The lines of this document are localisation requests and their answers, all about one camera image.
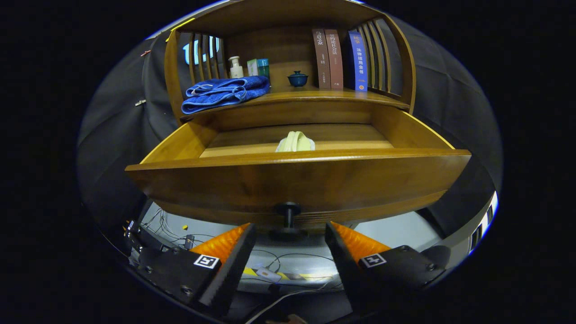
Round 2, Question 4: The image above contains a wooden drawer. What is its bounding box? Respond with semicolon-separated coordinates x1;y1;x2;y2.
125;100;472;241

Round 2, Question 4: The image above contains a blue towel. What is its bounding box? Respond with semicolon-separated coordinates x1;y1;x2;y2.
181;76;270;115

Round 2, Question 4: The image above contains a wooden cabinet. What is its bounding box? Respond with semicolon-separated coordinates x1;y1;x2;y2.
164;0;417;124

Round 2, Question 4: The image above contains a blue book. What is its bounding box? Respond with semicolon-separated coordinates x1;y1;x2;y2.
344;30;369;92

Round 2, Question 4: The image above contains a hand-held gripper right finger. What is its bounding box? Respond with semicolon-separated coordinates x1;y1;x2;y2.
325;221;446;315

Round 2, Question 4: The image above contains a wooden countertop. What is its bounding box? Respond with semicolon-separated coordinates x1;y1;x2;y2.
180;88;410;120

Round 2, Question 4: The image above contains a brown book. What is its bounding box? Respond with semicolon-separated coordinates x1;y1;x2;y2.
324;29;344;90
312;29;331;90

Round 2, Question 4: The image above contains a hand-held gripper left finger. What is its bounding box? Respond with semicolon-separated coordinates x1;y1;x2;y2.
126;222;258;315

